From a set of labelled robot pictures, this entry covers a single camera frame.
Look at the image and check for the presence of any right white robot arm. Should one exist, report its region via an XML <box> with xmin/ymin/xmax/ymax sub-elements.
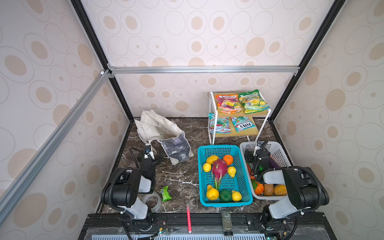
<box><xmin>240</xmin><ymin>141</ymin><xmax>330</xmax><ymax>226</ymax></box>

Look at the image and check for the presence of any orange pink snack bag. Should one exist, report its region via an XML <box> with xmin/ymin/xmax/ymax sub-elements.
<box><xmin>215</xmin><ymin>95</ymin><xmax>242</xmax><ymax>114</ymax></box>

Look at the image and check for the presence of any small yellow lemon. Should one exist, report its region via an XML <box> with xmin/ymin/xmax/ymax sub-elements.
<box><xmin>203</xmin><ymin>163</ymin><xmax>212</xmax><ymax>173</ymax></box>

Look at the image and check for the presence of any cream canvas tote bag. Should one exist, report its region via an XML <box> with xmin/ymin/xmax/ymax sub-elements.
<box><xmin>135</xmin><ymin>111</ymin><xmax>194</xmax><ymax>165</ymax></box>

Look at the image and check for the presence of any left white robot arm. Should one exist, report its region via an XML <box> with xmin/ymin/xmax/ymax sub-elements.
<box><xmin>101</xmin><ymin>144</ymin><xmax>158</xmax><ymax>220</ymax></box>

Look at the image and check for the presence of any green avocado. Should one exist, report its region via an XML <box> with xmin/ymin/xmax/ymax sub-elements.
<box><xmin>219</xmin><ymin>190</ymin><xmax>232</xmax><ymax>203</ymax></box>

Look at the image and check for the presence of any teal red snack bag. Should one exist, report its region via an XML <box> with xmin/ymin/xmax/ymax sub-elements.
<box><xmin>209</xmin><ymin>113</ymin><xmax>231</xmax><ymax>134</ymax></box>

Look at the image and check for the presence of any clear tape roll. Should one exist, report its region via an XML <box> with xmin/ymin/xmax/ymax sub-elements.
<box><xmin>142</xmin><ymin>192</ymin><xmax>163</xmax><ymax>213</ymax></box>

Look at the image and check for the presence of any teal plastic basket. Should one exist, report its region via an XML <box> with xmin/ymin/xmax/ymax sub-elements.
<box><xmin>198</xmin><ymin>145</ymin><xmax>253</xmax><ymax>208</ymax></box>

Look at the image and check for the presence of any orange tangerine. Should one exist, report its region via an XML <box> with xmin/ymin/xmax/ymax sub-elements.
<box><xmin>223</xmin><ymin>155</ymin><xmax>234</xmax><ymax>166</ymax></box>

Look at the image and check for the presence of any white plastic basket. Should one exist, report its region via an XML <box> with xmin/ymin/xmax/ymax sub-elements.
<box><xmin>240</xmin><ymin>142</ymin><xmax>292</xmax><ymax>201</ymax></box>

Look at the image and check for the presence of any white wooden two-tier shelf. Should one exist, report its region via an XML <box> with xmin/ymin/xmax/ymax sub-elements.
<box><xmin>208</xmin><ymin>91</ymin><xmax>272</xmax><ymax>145</ymax></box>

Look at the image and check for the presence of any yellow lemon front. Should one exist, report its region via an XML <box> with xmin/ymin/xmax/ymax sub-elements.
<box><xmin>232</xmin><ymin>191</ymin><xmax>243</xmax><ymax>202</ymax></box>

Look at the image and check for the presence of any diagonal aluminium frame bar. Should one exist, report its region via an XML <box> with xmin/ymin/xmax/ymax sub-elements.
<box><xmin>1</xmin><ymin>69</ymin><xmax>111</xmax><ymax>224</ymax></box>

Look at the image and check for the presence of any pink dragon fruit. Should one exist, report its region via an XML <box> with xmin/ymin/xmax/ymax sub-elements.
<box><xmin>212</xmin><ymin>159</ymin><xmax>228</xmax><ymax>190</ymax></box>

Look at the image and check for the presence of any bumpy yellow citron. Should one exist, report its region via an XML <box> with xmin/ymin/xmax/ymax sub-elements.
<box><xmin>206</xmin><ymin>155</ymin><xmax>219</xmax><ymax>165</ymax></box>

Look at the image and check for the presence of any horizontal aluminium frame bar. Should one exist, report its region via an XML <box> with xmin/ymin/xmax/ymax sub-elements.
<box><xmin>110</xmin><ymin>66</ymin><xmax>300</xmax><ymax>75</ymax></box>

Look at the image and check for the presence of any purple eggplant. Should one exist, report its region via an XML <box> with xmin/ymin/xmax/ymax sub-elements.
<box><xmin>268</xmin><ymin>156</ymin><xmax>281</xmax><ymax>169</ymax></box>

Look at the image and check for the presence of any small orange pumpkin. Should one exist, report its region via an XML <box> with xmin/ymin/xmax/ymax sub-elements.
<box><xmin>251</xmin><ymin>180</ymin><xmax>265</xmax><ymax>195</ymax></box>

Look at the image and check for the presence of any green Fox's candy bag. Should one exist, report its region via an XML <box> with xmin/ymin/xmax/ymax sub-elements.
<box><xmin>231</xmin><ymin>117</ymin><xmax>256</xmax><ymax>133</ymax></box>

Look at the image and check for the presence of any green crumpled wrapper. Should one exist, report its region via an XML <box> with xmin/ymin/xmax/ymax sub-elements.
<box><xmin>161</xmin><ymin>186</ymin><xmax>172</xmax><ymax>202</ymax></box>

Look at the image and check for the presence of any pink marker pen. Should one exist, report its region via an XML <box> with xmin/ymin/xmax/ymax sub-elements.
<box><xmin>187</xmin><ymin>205</ymin><xmax>192</xmax><ymax>234</ymax></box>

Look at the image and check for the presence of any brown potato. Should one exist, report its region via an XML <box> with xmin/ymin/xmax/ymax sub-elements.
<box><xmin>264</xmin><ymin>184</ymin><xmax>274</xmax><ymax>196</ymax></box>

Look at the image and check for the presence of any yellow orange potato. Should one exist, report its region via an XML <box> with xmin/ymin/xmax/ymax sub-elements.
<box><xmin>274</xmin><ymin>185</ymin><xmax>288</xmax><ymax>196</ymax></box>

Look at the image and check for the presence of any yellow pear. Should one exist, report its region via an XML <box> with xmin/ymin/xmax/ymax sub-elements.
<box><xmin>227</xmin><ymin>166</ymin><xmax>237</xmax><ymax>178</ymax></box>

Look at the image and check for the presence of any green yellow snack bag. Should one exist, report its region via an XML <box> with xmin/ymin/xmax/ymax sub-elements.
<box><xmin>238</xmin><ymin>89</ymin><xmax>270</xmax><ymax>114</ymax></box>

